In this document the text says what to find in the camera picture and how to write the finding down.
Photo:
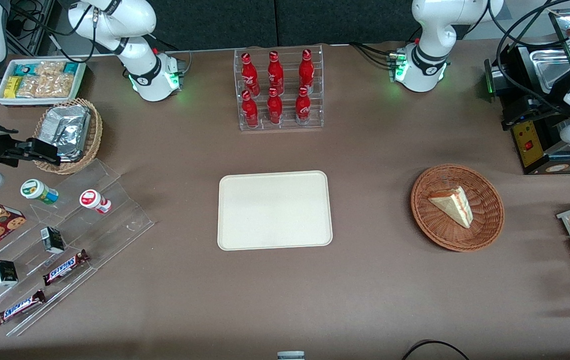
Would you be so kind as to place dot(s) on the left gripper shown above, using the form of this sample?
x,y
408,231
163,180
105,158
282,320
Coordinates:
x,y
562,86

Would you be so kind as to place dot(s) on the triangular sandwich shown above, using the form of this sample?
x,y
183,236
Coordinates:
x,y
457,205

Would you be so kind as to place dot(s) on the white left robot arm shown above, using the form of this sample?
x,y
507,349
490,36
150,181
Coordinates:
x,y
424,65

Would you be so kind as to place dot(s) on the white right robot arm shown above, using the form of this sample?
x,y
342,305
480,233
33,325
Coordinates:
x,y
140,65

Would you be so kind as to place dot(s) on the oval light wicker basket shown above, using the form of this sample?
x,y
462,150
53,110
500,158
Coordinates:
x,y
96,130

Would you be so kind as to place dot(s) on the round brown wicker basket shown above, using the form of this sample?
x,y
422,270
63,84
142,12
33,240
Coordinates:
x,y
487,220

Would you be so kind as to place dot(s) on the cream rectangular tray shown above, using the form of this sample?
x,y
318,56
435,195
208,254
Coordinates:
x,y
265,210

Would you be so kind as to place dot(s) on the black food warmer case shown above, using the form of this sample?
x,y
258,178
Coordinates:
x,y
529,145

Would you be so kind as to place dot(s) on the green lid snack cup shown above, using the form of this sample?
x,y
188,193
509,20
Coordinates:
x,y
37,191

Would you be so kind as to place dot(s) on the silver foil packet stack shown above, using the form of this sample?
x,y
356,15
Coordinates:
x,y
67,130

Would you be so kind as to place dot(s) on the steel warmer pan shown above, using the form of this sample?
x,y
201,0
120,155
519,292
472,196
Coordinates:
x,y
547,70

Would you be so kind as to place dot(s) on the clear nut snack bag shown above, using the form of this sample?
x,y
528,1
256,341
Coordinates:
x,y
50,68
27,87
57,86

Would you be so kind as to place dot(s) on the yellow snack bar packet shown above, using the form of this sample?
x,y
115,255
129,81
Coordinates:
x,y
13,87

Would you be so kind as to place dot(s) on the red lid snack cup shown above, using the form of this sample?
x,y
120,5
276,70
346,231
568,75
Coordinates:
x,y
92,200

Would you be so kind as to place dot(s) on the teal snack packet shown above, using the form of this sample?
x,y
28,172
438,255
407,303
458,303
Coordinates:
x,y
24,69
71,68

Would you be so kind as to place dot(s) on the small black carton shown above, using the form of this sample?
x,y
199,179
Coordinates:
x,y
52,240
4,273

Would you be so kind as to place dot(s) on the white rectangular snack bin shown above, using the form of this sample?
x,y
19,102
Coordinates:
x,y
81,85

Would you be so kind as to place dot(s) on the clear acrylic stepped display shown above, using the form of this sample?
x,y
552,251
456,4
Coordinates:
x,y
115,220

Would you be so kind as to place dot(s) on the snickers chocolate bar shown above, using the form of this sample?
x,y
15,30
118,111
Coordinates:
x,y
19,308
65,267

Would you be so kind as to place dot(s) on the dark partition panel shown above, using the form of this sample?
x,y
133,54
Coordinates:
x,y
215,22
344,20

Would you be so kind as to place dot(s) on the clear acrylic bottle rack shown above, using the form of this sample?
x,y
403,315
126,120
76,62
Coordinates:
x,y
318,75

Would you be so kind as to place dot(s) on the red cola bottle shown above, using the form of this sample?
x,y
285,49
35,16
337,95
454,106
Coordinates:
x,y
276,75
250,112
306,72
303,109
250,75
275,110

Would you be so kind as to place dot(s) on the grey white device edge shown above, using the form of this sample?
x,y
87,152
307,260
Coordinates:
x,y
290,356

